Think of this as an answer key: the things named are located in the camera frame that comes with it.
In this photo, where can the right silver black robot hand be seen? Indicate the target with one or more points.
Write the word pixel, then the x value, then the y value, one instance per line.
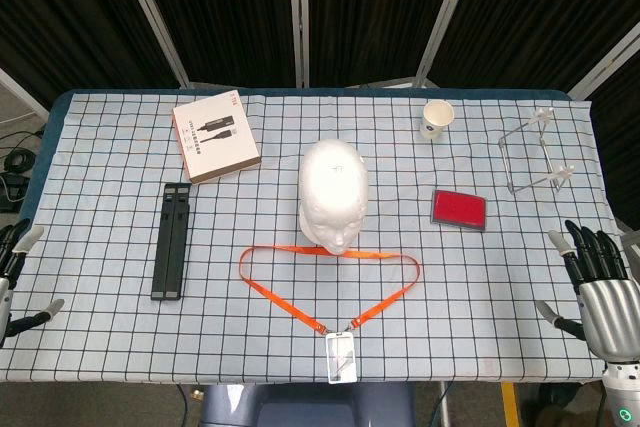
pixel 607 307

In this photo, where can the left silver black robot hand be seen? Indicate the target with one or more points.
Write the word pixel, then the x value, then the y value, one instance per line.
pixel 12 253

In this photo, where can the clear badge holder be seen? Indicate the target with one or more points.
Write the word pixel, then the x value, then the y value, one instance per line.
pixel 341 358

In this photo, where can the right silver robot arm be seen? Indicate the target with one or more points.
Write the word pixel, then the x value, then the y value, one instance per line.
pixel 622 397

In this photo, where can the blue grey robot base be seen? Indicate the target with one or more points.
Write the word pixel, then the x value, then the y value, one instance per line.
pixel 300 407

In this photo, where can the white foam mannequin head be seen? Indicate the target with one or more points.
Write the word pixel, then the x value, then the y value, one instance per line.
pixel 332 182

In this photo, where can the blue checkered tablecloth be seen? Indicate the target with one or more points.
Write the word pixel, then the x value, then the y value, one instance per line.
pixel 100 172

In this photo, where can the black folding stand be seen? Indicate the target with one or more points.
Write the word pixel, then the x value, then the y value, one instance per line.
pixel 170 242

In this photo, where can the red ink pad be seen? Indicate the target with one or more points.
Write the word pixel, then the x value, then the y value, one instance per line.
pixel 457 209

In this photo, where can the white floral paper cup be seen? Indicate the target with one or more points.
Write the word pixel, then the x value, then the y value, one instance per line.
pixel 433 127

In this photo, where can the black folding screen partition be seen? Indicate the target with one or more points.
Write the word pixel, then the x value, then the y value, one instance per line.
pixel 225 7

